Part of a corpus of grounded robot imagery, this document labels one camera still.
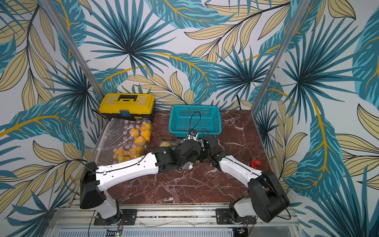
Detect aluminium frame post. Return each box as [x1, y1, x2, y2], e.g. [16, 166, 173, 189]
[39, 0, 104, 99]
[250, 1, 311, 116]

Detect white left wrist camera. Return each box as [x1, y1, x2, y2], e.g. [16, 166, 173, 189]
[187, 129, 198, 141]

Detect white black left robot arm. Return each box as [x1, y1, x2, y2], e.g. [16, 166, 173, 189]
[80, 140, 202, 219]

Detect orange fruits in left bag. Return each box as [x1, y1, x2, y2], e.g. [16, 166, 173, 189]
[129, 121, 152, 146]

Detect yellow black toolbox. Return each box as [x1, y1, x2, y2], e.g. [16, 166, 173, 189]
[99, 93, 155, 120]

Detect teal plastic basket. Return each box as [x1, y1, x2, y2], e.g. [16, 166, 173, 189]
[168, 105, 222, 138]

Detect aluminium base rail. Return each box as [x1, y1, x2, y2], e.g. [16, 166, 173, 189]
[44, 203, 305, 237]

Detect dotted zip-top bag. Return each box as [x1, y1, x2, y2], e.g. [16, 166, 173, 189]
[98, 118, 152, 151]
[96, 140, 144, 166]

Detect left aluminium frame post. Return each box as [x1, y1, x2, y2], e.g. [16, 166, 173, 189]
[39, 0, 104, 99]

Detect yellow fruits in middle bag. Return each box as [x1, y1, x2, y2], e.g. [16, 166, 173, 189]
[113, 145, 142, 163]

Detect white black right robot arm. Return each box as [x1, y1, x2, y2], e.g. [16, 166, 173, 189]
[202, 135, 290, 223]

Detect right aluminium frame post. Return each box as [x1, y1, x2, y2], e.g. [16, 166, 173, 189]
[250, 1, 311, 116]

